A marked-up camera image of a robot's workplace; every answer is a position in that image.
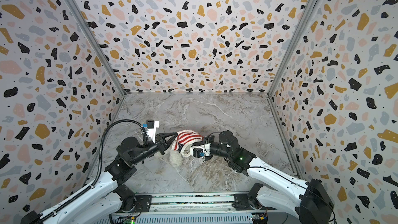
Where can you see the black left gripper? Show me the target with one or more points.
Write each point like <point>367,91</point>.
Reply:
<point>164,144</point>

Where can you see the white plush teddy bear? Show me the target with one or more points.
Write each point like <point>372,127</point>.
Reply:
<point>177,153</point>

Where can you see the red white striped sweater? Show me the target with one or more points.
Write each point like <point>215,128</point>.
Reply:
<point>184,139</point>

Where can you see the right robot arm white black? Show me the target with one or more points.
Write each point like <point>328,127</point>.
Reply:
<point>308,201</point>

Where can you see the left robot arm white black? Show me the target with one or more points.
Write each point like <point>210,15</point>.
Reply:
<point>107,193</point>

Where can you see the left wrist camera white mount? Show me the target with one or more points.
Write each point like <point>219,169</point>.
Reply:
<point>151,129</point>

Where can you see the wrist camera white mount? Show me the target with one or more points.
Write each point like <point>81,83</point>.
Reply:
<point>151,129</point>
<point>202,151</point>

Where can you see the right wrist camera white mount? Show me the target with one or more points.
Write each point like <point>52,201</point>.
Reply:
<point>202,151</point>

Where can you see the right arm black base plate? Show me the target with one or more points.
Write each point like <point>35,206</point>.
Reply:
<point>244,202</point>

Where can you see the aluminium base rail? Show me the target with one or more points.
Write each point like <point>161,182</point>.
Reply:
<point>199,208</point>

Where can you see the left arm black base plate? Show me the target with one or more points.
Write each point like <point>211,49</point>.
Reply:
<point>136,204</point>

